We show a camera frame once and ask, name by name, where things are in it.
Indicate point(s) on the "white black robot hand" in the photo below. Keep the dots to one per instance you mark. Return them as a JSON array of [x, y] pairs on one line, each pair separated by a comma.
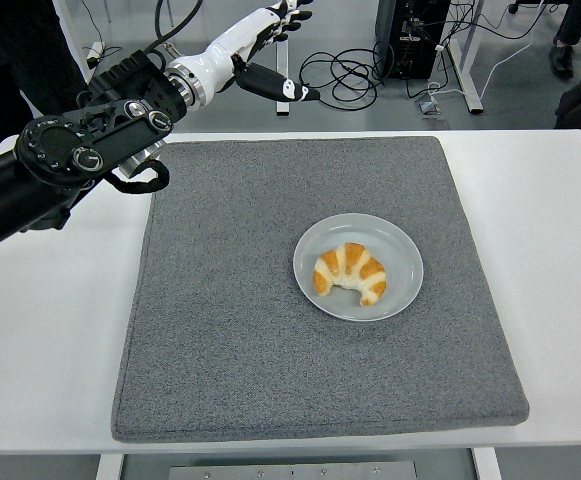
[[220, 47]]

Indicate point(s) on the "golden croissant bread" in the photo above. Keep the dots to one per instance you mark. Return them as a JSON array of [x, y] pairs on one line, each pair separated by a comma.
[[350, 260]]

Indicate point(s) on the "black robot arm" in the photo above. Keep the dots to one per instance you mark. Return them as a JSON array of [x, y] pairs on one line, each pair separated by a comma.
[[55, 150]]

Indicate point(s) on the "round grey plate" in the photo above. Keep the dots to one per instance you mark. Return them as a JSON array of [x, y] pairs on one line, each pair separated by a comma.
[[400, 250]]

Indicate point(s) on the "grey metal plate with screws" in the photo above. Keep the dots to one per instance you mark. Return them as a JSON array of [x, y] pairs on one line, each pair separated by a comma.
[[290, 471]]

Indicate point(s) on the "white power strip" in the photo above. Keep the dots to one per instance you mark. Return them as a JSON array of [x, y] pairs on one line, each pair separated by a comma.
[[95, 52]]

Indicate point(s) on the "black computer tower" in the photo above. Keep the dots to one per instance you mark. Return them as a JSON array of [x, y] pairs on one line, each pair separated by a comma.
[[410, 55]]

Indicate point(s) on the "person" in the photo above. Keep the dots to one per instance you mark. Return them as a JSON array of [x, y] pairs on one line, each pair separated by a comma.
[[20, 50]]

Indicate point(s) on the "small grey floor adapter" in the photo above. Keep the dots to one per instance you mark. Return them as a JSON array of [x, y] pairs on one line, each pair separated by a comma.
[[427, 107]]

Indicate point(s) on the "grey fabric mat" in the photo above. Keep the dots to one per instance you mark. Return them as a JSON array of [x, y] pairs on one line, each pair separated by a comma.
[[270, 350]]

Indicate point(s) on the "person's leg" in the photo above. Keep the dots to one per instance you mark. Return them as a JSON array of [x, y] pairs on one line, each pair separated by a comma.
[[562, 60]]

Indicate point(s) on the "white table leg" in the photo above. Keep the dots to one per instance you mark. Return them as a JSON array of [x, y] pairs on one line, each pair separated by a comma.
[[487, 465], [109, 469]]

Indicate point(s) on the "white desk leg post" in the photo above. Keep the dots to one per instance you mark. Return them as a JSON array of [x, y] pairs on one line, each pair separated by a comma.
[[281, 60]]

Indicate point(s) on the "white desk frame foot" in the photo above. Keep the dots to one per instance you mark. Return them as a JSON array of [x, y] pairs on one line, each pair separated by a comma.
[[470, 95]]

